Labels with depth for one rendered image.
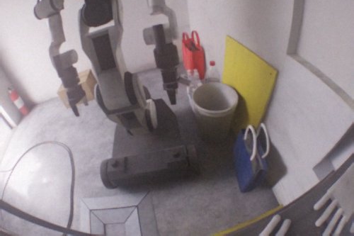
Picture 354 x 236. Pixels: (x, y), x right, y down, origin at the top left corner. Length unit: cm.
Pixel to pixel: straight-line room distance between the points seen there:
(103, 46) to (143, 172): 65
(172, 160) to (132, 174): 24
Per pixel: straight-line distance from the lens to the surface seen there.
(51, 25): 77
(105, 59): 66
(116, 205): 109
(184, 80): 58
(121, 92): 61
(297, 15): 67
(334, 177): 45
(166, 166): 88
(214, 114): 89
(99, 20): 64
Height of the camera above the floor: 97
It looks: 41 degrees down
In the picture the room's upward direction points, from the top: 10 degrees counter-clockwise
